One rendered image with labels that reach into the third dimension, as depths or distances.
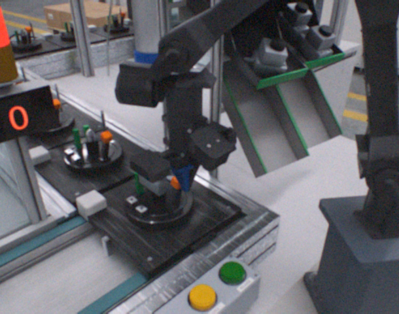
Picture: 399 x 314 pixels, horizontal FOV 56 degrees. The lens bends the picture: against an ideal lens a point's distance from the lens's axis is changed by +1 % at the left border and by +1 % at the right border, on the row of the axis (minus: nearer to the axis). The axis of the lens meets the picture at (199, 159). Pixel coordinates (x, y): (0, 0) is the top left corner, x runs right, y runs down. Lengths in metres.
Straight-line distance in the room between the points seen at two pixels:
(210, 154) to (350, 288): 0.31
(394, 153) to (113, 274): 0.51
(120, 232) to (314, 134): 0.54
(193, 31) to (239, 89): 0.40
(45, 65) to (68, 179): 1.02
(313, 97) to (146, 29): 0.79
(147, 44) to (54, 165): 0.78
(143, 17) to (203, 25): 1.06
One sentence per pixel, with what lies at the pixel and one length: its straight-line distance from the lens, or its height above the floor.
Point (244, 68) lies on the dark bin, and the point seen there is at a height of 1.22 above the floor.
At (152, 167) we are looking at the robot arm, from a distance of 0.56.
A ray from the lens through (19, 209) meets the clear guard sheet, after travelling 0.80.
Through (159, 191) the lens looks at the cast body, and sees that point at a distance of 0.71.
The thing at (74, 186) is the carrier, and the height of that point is 0.97.
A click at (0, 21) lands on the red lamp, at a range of 0.62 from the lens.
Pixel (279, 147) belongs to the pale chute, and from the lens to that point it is 0.89.
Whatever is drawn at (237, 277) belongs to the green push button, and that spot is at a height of 0.97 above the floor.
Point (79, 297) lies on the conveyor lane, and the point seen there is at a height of 0.92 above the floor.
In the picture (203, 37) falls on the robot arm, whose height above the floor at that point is 1.33.
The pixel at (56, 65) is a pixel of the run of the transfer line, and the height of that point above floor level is 0.91.
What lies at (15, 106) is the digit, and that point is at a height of 1.22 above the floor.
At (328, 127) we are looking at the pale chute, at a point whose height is 1.02.
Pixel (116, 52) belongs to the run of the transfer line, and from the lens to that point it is 2.02.
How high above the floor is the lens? 1.46
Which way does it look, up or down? 32 degrees down
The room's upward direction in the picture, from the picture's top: straight up
